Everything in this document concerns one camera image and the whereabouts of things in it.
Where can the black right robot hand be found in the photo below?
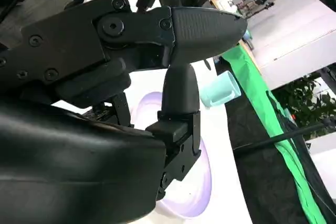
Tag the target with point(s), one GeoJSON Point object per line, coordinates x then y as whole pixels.
{"type": "Point", "coordinates": [65, 155]}

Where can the lilac plate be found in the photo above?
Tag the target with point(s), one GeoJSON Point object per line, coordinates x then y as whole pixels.
{"type": "Point", "coordinates": [195, 203]}

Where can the pale green mug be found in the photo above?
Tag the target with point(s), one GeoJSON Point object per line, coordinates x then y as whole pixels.
{"type": "Point", "coordinates": [220, 90]}

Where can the green cloth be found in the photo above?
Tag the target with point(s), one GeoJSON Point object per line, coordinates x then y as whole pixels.
{"type": "Point", "coordinates": [246, 77]}

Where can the black cloth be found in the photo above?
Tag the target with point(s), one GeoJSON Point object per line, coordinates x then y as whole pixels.
{"type": "Point", "coordinates": [262, 176]}

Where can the green potted plant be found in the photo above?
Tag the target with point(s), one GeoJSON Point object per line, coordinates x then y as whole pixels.
{"type": "Point", "coordinates": [307, 98]}

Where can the white desk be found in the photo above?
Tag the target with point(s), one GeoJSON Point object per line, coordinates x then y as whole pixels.
{"type": "Point", "coordinates": [294, 37]}

